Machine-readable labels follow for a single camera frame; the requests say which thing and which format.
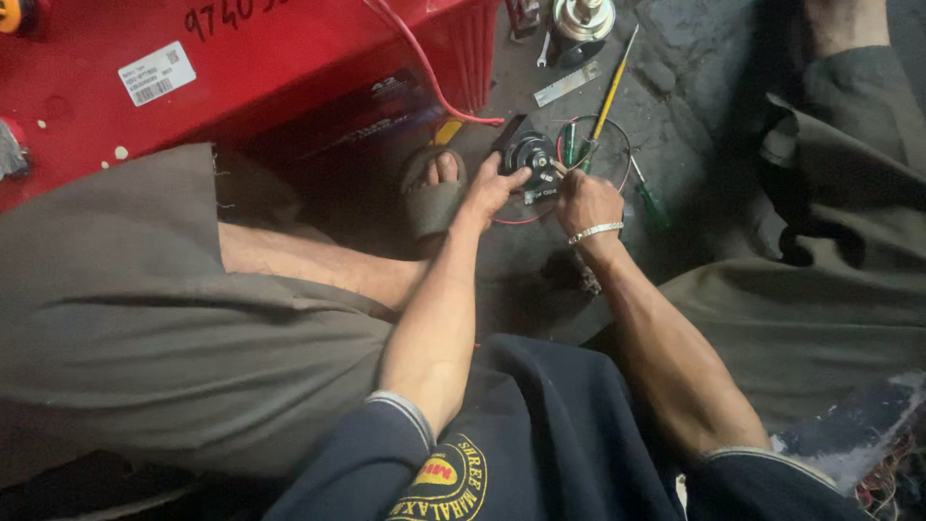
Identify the yellow-handled screwdriver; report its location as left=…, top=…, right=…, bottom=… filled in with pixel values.
left=579, top=24, right=640, bottom=173

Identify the black round horn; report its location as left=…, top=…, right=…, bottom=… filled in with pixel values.
left=495, top=113, right=562, bottom=206

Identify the round metal part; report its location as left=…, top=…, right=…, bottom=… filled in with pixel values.
left=550, top=0, right=618, bottom=68

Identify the green-handled screwdriver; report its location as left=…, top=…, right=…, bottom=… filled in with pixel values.
left=629, top=155, right=671, bottom=231

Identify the person's right hand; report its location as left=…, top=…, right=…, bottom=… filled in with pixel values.
left=551, top=161, right=625, bottom=247

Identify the navy sweatshirt with yellow print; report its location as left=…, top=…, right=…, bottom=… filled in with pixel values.
left=262, top=333, right=872, bottom=521

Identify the person's left lower leg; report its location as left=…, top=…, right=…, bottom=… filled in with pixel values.
left=217, top=220, right=431, bottom=312

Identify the dark red small box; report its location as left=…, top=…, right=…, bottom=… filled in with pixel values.
left=505, top=0, right=542, bottom=40

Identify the grey-green sandal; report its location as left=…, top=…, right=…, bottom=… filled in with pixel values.
left=398, top=146, right=469, bottom=246

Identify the tangle of coloured wires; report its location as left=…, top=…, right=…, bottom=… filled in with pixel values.
left=852, top=427, right=926, bottom=521

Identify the white barcode label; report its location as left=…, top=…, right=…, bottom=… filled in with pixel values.
left=117, top=41, right=198, bottom=108

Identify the olive left trouser leg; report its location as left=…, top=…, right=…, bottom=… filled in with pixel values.
left=0, top=142, right=399, bottom=490

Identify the person's right foot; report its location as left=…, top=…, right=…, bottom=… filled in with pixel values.
left=802, top=0, right=892, bottom=59

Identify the olive trouser leg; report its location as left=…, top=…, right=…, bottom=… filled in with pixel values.
left=0, top=142, right=399, bottom=490
left=654, top=45, right=926, bottom=435

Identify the black wire loop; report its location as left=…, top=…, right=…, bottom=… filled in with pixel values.
left=555, top=113, right=632, bottom=193

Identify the metal ruler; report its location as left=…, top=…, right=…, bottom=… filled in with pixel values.
left=533, top=61, right=603, bottom=109

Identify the person's left hand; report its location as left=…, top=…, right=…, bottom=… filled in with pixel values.
left=460, top=151, right=533, bottom=233

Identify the silver bracelet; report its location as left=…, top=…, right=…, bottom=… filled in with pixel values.
left=567, top=221, right=625, bottom=246

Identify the thick red cable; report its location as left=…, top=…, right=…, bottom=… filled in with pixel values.
left=364, top=0, right=506, bottom=127

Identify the olive right trouser leg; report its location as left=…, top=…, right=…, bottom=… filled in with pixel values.
left=654, top=45, right=926, bottom=435

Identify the person's foot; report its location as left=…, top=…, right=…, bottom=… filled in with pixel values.
left=802, top=0, right=892, bottom=59
left=409, top=152, right=462, bottom=193

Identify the red battery case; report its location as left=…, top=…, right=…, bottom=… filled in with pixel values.
left=0, top=0, right=504, bottom=212

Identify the person's left foot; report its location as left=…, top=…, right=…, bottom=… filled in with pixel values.
left=409, top=152, right=462, bottom=193

